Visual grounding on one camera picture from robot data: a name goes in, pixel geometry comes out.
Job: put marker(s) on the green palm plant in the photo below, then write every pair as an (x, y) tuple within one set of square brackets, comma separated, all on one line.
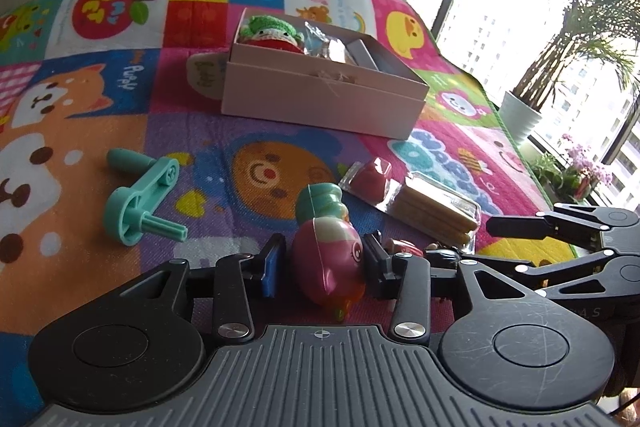
[(585, 7)]

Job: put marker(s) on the red candy clear packet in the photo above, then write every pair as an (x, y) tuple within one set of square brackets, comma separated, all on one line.
[(372, 179)]

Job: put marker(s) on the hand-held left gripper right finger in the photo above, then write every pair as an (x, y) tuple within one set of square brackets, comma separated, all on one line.
[(372, 257)]

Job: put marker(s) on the colourful printed play mat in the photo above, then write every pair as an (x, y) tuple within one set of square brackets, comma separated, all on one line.
[(200, 142)]

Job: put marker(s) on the pink cardboard box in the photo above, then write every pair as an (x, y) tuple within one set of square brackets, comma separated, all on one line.
[(320, 102)]

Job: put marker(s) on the pink flowering plant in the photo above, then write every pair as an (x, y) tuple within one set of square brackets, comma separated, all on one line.
[(585, 167)]

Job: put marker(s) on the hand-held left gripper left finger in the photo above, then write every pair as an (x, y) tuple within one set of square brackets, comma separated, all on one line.
[(272, 267)]

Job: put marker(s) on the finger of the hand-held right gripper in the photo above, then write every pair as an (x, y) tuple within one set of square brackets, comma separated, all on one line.
[(565, 269), (520, 224)]

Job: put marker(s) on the biscuit sticks clear packet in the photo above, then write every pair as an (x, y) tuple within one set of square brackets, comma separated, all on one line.
[(435, 209)]

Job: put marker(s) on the red green crochet toy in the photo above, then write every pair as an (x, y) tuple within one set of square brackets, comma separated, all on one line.
[(270, 34)]

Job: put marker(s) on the white plant pot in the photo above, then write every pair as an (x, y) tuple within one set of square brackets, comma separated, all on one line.
[(520, 117)]

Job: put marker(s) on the light blue plastic case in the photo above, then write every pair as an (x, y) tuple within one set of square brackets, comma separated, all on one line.
[(362, 54)]

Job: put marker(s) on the pink green plastic toy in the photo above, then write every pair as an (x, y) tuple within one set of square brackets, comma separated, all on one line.
[(325, 257)]

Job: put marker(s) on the small red toy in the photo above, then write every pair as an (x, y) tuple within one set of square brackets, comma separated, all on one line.
[(406, 249)]

